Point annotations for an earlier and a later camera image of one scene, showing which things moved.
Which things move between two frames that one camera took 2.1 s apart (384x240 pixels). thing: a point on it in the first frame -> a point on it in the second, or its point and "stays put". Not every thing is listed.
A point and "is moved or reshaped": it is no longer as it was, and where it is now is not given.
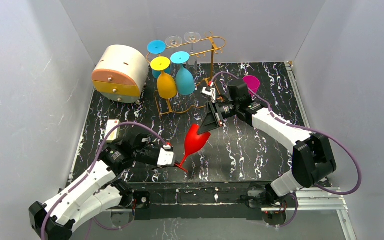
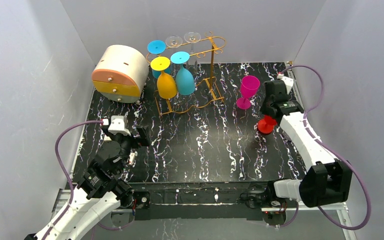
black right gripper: [216, 114] -> [268, 108]
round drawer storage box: [121, 74] stays put
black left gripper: [155, 156] -> [140, 136]
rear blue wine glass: [157, 47] stays put
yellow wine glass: [166, 87] stays put
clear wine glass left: [173, 41] stays put
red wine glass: [193, 142] is moved or reshaped
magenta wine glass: [253, 82] stays put
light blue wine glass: [184, 82] stays put
